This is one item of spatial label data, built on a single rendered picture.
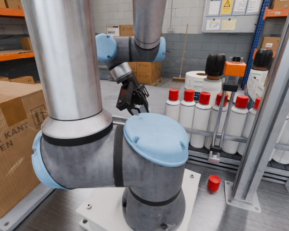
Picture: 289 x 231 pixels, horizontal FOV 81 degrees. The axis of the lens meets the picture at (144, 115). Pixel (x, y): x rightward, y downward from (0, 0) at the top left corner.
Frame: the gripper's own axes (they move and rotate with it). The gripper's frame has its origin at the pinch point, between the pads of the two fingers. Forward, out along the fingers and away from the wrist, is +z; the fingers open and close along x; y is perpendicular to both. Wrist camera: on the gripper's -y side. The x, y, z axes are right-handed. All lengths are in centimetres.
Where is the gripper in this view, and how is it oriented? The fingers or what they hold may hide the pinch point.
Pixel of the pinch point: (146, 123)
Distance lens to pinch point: 68.1
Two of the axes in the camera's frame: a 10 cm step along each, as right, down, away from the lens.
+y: 3.5, -4.2, 8.4
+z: 4.7, 8.5, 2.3
